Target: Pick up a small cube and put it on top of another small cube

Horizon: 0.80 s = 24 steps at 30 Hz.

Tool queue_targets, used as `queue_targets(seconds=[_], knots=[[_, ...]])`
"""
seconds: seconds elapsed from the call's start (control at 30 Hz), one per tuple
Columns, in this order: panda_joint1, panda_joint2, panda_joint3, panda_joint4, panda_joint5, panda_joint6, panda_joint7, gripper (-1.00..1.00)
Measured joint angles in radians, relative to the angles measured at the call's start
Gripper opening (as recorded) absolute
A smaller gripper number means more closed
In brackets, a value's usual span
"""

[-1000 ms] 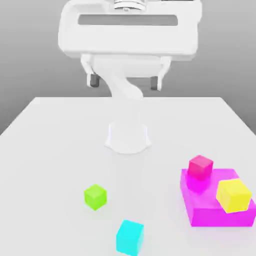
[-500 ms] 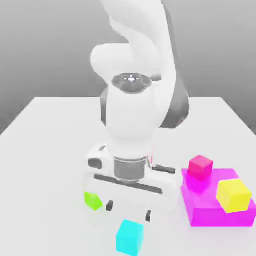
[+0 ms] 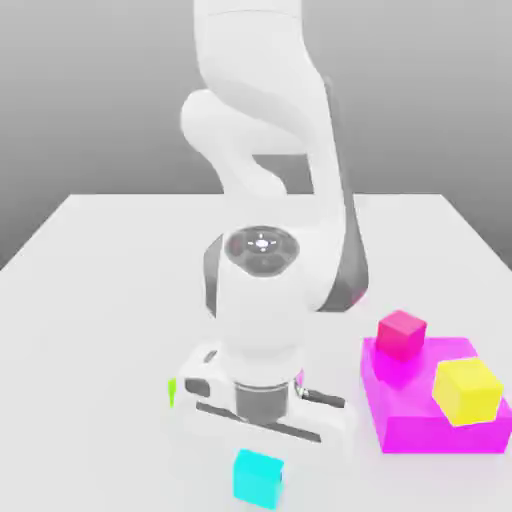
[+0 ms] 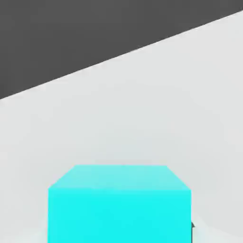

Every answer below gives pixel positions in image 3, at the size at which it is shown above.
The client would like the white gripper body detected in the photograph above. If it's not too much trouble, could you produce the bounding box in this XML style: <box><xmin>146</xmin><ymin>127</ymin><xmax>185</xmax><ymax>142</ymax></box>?
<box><xmin>170</xmin><ymin>389</ymin><xmax>358</xmax><ymax>461</ymax></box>

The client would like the small cyan cube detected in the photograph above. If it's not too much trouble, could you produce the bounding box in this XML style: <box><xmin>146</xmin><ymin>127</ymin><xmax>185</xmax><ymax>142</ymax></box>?
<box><xmin>232</xmin><ymin>448</ymin><xmax>286</xmax><ymax>511</ymax></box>

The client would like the small crimson cube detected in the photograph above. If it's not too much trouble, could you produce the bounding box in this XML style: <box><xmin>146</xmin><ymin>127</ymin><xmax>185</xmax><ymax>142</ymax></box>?
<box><xmin>376</xmin><ymin>309</ymin><xmax>428</xmax><ymax>362</ymax></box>

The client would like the small yellow cube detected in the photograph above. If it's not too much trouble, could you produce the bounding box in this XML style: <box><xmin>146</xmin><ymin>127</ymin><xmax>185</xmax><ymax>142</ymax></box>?
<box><xmin>431</xmin><ymin>357</ymin><xmax>505</xmax><ymax>428</ymax></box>

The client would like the large magenta box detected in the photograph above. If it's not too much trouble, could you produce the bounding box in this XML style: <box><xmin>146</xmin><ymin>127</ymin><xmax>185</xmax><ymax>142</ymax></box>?
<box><xmin>359</xmin><ymin>336</ymin><xmax>512</xmax><ymax>455</ymax></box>

